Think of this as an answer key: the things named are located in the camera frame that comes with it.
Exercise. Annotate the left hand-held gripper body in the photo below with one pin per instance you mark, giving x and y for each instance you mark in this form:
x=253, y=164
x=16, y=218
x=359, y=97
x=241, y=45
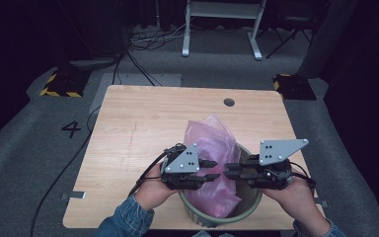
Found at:
x=182, y=161

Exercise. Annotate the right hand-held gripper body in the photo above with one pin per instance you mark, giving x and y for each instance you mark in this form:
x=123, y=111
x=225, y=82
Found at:
x=273, y=151

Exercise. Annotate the pink plastic bag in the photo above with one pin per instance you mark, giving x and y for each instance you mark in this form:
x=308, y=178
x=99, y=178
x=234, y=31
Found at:
x=210, y=138

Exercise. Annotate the green round trash bin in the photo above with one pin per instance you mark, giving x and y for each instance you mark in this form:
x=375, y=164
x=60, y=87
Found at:
x=250, y=200

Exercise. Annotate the person's left hand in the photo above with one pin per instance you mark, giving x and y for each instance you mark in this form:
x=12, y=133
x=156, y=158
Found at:
x=154, y=196

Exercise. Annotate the person's right hand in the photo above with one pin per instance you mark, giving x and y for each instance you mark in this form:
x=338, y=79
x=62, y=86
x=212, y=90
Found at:
x=299, y=200

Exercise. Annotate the person's legs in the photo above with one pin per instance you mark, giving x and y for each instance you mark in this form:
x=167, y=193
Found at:
x=210, y=234

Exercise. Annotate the dark round table grommet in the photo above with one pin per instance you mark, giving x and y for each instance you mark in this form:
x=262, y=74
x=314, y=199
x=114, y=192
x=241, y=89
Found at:
x=229, y=102

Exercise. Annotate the yellow black striped stand base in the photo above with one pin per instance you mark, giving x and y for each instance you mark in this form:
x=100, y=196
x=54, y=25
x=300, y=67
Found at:
x=64, y=84
x=294, y=87

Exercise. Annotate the grey tape strip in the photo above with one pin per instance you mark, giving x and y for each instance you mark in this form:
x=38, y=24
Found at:
x=321, y=203
x=74, y=195

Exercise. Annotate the black tripod stand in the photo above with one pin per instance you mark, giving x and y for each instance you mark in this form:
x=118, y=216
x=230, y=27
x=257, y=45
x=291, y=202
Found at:
x=289, y=34

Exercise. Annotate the grey curtain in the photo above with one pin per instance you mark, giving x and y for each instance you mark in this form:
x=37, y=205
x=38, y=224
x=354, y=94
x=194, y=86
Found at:
x=325, y=39

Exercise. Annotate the white metal table frame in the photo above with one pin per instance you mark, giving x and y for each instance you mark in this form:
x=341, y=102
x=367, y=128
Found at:
x=222, y=10

